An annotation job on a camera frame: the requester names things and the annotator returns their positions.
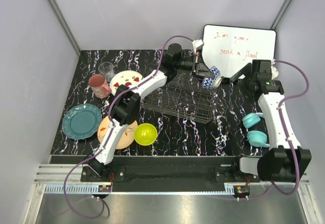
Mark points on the red patterned blue zigzag bowl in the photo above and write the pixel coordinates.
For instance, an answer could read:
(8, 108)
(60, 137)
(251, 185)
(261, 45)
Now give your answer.
(212, 83)

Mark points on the black wire dish rack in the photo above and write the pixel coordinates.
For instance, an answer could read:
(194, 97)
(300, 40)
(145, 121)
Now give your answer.
(184, 97)

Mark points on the orange bird plate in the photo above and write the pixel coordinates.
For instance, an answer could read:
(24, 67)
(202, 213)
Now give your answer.
(127, 137)

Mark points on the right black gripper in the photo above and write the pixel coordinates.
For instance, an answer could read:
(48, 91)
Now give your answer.
(246, 70)

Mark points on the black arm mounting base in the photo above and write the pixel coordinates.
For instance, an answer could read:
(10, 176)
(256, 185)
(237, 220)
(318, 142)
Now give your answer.
(219, 169)

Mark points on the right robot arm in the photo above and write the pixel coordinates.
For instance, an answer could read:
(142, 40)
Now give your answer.
(286, 160)

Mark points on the grey slotted cable duct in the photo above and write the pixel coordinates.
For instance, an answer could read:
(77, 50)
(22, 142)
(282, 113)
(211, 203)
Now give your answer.
(223, 189)

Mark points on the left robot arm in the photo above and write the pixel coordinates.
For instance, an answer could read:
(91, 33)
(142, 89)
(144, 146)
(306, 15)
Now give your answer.
(125, 107)

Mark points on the lime green bowl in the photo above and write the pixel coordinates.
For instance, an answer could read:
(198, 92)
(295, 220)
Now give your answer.
(145, 134)

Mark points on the white whiteboard with red writing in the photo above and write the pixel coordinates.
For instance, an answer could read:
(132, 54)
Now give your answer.
(231, 48)

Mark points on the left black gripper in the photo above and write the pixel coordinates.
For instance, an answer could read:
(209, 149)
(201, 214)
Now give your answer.
(200, 69)

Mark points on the teal headphones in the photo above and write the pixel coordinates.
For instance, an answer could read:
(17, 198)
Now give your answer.
(255, 138)

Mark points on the black marble pattern mat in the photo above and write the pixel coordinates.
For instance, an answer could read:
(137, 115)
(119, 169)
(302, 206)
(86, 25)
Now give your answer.
(224, 135)

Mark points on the white watermelon pattern plate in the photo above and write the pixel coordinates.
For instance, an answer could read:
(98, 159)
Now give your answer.
(126, 78)

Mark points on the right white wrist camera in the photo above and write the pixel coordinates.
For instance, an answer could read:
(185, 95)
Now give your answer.
(274, 70)

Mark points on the clear drinking glass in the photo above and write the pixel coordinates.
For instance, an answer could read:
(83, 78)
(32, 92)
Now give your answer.
(107, 70)

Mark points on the teal scalloped plate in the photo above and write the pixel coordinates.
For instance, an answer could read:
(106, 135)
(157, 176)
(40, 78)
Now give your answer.
(82, 121)

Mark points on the pink mug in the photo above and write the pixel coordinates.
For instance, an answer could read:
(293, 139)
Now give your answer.
(99, 86)

